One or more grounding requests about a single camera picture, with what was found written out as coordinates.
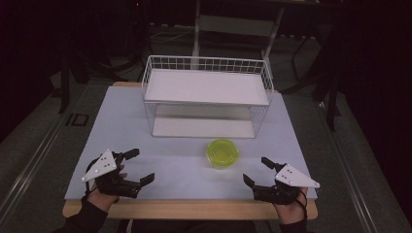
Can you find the metal floor rail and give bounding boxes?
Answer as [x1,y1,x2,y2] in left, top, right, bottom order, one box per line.
[0,110,71,221]
[315,100,381,233]

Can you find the white wire shelf rack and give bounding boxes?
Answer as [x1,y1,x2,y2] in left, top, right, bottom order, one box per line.
[141,54,275,140]

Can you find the person's left hand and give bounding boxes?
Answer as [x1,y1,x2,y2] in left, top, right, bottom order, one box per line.
[86,164,129,214]

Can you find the wooden table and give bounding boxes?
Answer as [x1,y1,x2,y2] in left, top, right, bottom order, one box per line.
[61,81,320,221]

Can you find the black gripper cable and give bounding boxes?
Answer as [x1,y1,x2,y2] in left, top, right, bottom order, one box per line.
[297,188,309,224]

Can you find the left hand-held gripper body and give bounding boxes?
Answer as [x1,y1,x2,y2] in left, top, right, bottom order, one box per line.
[81,148,143,199]

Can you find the person's right hand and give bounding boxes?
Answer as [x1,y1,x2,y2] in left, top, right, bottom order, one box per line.
[273,189,309,226]

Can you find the grey metal stand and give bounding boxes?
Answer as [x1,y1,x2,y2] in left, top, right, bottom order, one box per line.
[190,0,287,71]

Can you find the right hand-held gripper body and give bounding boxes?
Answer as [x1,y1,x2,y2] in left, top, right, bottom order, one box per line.
[252,163,322,206]

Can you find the green round lidded container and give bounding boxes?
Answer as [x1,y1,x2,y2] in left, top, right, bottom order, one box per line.
[205,138,241,170]

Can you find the pale blue table board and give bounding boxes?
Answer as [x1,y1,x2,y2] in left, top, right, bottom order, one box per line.
[63,84,319,201]

